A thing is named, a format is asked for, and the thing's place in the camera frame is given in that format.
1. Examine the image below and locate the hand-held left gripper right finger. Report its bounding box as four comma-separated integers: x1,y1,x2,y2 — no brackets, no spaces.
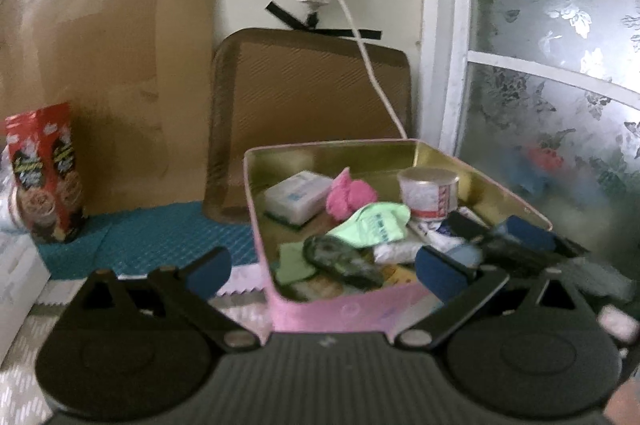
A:
395,246,597,352

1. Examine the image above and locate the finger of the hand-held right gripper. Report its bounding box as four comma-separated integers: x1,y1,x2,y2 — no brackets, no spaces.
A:
502,214,593,258
447,232,558,278

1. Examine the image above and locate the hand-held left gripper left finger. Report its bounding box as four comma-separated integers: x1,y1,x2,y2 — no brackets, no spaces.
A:
70,246,262,352

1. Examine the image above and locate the white round can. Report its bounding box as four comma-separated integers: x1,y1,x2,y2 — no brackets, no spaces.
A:
397,167,461,222

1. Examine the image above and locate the light green sock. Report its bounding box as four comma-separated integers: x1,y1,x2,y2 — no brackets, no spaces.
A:
327,201,412,250

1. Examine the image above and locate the dark camouflage pouch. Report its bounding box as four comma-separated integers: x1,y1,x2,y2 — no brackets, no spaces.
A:
302,235,386,291

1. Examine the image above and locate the pink tin box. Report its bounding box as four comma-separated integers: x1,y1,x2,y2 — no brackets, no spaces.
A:
243,139,553,335

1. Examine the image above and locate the pink soft cloth ball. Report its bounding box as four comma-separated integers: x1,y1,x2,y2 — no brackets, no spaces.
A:
326,167,379,223

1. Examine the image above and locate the white tube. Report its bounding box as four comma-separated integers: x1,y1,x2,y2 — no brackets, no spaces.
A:
407,205,493,251

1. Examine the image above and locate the small white wrapped packet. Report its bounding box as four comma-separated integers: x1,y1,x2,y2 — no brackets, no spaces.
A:
374,241,426,265

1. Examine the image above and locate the blue textured mat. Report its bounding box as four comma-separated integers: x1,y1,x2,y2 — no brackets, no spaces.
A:
35,200,261,281

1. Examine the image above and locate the green cloth piece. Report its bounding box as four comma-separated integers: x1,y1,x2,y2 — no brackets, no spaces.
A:
274,241,321,285

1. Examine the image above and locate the white tissue packet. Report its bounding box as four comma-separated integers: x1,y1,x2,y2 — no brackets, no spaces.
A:
262,171,335,226

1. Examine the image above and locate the white patterned tablecloth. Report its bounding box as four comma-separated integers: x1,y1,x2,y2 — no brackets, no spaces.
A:
0,265,273,406

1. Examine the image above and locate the frosted floral window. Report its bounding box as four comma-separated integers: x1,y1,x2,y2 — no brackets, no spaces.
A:
425,0,640,256

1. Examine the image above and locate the red snack box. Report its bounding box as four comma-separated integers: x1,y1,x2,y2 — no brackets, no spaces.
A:
5,102,88,246

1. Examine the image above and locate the brown tin lid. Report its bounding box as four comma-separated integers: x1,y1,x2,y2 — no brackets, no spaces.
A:
205,27,413,226

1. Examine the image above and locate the white cardboard box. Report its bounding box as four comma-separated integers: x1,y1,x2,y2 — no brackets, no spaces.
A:
0,225,52,356

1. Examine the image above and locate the brown cardboard sheet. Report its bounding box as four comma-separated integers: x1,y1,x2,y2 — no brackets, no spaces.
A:
0,0,221,213

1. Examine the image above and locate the black tape strip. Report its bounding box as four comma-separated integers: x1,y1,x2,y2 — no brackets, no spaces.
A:
317,27,383,42
265,1,321,30

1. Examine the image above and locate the white charger cable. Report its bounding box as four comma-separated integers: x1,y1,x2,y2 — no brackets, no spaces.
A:
317,0,408,140

